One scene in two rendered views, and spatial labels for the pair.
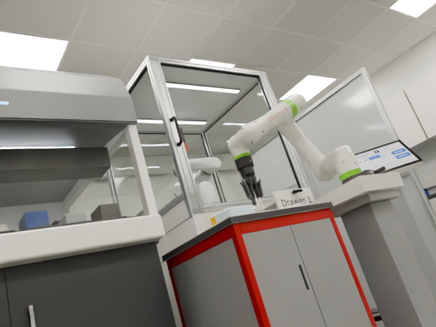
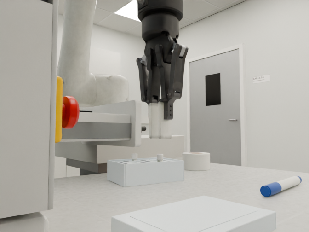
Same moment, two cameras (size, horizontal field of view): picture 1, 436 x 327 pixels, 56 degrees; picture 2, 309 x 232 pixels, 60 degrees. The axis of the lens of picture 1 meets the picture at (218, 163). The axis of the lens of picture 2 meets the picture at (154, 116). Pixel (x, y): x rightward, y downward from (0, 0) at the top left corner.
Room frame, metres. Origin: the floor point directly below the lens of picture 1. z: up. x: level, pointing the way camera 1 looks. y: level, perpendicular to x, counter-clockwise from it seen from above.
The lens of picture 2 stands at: (2.08, 0.39, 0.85)
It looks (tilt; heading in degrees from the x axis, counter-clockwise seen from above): 4 degrees up; 270
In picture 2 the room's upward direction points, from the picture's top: straight up
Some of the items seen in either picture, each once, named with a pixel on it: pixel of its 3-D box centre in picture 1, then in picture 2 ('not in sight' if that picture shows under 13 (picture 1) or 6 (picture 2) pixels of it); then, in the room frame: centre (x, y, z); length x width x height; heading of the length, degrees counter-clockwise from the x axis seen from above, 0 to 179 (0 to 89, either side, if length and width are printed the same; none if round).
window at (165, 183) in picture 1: (136, 156); not in sight; (2.53, 0.51, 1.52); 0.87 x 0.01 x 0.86; 40
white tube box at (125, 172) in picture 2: not in sight; (145, 170); (2.11, -0.13, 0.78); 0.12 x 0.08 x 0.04; 30
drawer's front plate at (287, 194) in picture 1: (294, 198); (107, 124); (2.22, -0.34, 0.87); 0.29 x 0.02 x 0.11; 130
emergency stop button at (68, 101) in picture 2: not in sight; (63, 112); (2.20, 0.07, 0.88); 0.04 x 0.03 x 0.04; 130
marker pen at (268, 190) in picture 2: not in sight; (283, 184); (1.88, -0.04, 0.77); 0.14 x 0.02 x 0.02; 45
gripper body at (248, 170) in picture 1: (248, 176); (160, 42); (2.08, -0.13, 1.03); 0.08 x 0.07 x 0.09; 131
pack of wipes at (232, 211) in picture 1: (235, 214); not in sight; (1.66, 0.00, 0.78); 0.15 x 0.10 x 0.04; 135
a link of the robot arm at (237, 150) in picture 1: (239, 146); not in sight; (2.07, -0.14, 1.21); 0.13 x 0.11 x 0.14; 33
